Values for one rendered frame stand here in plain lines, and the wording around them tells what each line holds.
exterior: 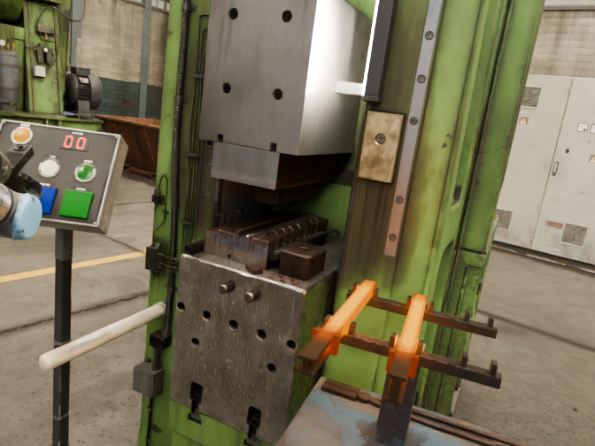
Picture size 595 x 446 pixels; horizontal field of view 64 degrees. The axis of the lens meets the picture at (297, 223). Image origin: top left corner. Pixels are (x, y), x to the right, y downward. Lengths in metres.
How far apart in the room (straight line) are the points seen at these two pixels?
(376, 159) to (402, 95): 0.17
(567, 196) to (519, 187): 0.51
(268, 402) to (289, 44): 0.90
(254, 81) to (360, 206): 0.42
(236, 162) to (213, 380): 0.60
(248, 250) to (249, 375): 0.33
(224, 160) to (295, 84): 0.28
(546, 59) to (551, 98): 0.86
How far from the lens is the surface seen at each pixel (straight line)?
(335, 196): 1.67
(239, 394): 1.38
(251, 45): 1.27
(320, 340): 0.79
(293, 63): 1.21
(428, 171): 1.24
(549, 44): 7.07
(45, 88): 6.04
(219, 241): 1.34
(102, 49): 10.24
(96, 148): 1.49
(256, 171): 1.25
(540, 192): 6.30
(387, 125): 1.24
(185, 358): 1.44
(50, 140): 1.55
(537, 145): 6.30
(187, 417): 1.53
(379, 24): 1.26
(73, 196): 1.44
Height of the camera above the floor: 1.33
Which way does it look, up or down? 13 degrees down
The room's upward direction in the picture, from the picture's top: 8 degrees clockwise
